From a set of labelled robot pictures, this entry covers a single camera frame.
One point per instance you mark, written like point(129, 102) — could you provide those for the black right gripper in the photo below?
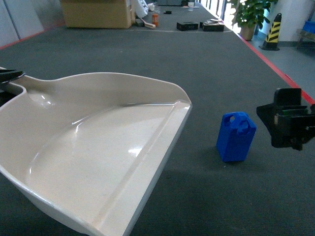
point(289, 123)

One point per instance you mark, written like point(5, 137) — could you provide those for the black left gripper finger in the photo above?
point(9, 75)

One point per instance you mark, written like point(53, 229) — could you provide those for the blue plastic block part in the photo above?
point(235, 137)

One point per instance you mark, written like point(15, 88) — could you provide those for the beige plastic dustpan tray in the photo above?
point(88, 149)

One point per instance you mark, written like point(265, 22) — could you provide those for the yellow black striped bollard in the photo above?
point(271, 41)

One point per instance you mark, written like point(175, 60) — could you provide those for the large cardboard box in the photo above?
point(103, 14)

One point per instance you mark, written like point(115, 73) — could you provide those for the potted green plant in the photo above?
point(250, 14)

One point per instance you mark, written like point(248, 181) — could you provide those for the black crate right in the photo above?
point(212, 25)

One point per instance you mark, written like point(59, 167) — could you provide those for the black crate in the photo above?
point(186, 26)
point(212, 25)

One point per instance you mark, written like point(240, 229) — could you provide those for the black crate left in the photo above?
point(186, 26)

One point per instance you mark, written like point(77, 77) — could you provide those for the white paper cup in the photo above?
point(190, 6)

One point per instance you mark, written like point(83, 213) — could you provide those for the orange can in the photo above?
point(155, 19)

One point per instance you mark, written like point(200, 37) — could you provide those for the wooden handle brush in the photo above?
point(148, 25)

